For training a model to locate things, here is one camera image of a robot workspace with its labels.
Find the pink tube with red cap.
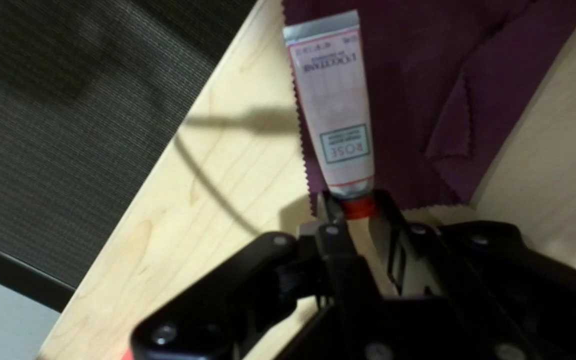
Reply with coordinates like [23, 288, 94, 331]
[282, 9, 378, 220]

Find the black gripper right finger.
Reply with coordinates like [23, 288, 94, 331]
[366, 188, 576, 360]

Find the purple napkin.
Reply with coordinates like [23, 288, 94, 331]
[280, 0, 576, 216]

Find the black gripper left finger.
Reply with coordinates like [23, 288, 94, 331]
[129, 191, 384, 360]

